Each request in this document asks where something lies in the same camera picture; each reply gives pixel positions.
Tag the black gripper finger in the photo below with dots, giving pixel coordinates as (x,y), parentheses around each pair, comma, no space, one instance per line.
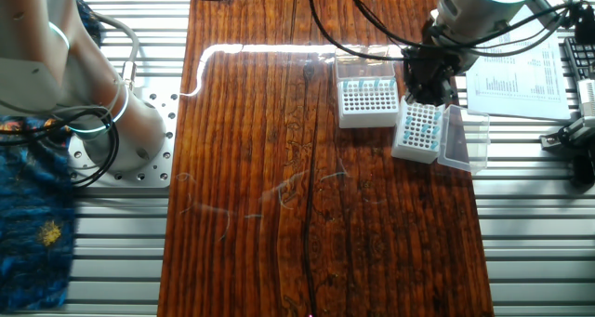
(413,89)
(438,91)

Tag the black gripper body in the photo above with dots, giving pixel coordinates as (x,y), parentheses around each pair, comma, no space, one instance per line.
(432,65)

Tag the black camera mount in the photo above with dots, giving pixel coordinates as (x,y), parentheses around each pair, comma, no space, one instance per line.
(572,133)

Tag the clear plastic holder lid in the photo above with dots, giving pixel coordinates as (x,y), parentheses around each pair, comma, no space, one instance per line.
(365,66)
(465,142)

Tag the black keyboard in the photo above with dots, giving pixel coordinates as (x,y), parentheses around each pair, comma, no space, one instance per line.
(581,56)

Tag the blue painted cloth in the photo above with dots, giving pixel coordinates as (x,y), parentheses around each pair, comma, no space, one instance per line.
(32,261)

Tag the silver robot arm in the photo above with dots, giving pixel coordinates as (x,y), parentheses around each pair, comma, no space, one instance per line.
(46,75)

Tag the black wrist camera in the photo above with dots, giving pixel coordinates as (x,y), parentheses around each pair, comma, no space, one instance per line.
(585,24)

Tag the silver perforated base plate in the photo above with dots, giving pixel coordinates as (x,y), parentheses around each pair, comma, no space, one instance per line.
(160,170)

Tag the brown wooden board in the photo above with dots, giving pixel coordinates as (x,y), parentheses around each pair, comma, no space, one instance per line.
(260,191)

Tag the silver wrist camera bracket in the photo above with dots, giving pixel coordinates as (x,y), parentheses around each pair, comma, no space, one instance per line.
(551,3)

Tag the printed paper sheet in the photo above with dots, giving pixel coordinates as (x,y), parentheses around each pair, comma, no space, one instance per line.
(534,89)

